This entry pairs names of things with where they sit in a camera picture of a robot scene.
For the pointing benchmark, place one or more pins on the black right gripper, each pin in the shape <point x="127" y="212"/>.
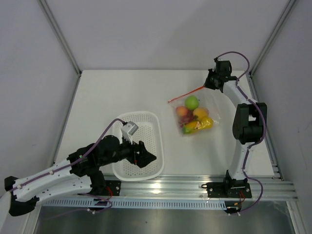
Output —
<point x="207" y="84"/>

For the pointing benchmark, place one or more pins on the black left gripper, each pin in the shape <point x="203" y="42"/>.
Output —
<point x="138" y="158"/>

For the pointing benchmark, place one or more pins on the green apple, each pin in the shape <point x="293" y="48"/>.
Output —
<point x="191" y="102"/>

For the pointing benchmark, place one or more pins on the orange peach with leaf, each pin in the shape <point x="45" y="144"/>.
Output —
<point x="200" y="112"/>

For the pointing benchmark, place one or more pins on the clear orange zip bag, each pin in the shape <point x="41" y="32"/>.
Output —
<point x="206" y="100"/>

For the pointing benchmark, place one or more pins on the yellow pear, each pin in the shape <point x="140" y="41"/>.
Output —
<point x="206" y="123"/>

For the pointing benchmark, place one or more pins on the red grape bunch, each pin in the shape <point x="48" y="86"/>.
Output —
<point x="184" y="120"/>

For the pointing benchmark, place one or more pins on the yellow green mango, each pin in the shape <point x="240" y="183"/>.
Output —
<point x="191" y="127"/>

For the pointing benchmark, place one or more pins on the pink peach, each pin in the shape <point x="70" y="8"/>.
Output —
<point x="181" y="111"/>

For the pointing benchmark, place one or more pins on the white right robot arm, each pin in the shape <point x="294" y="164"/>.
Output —
<point x="249" y="129"/>

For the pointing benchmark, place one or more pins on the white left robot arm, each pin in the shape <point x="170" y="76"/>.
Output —
<point x="78" y="174"/>

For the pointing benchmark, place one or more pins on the white perforated plastic basket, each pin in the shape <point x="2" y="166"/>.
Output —
<point x="149" y="132"/>

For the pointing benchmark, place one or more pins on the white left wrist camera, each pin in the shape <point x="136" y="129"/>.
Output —
<point x="128" y="130"/>

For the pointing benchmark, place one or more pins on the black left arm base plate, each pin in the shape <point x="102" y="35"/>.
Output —
<point x="113" y="188"/>

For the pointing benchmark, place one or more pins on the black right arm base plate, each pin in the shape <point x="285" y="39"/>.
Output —
<point x="223" y="190"/>

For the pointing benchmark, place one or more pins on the right aluminium frame post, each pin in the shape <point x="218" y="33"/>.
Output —
<point x="277" y="28"/>

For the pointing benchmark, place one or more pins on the aluminium frame post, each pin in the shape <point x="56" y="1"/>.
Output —
<point x="277" y="28"/>
<point x="59" y="34"/>

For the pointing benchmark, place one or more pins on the white slotted cable duct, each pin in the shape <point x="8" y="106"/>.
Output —
<point x="83" y="202"/>

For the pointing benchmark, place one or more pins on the aluminium front rail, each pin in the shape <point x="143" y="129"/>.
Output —
<point x="189" y="188"/>

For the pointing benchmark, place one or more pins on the left aluminium frame post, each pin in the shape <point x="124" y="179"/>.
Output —
<point x="59" y="34"/>

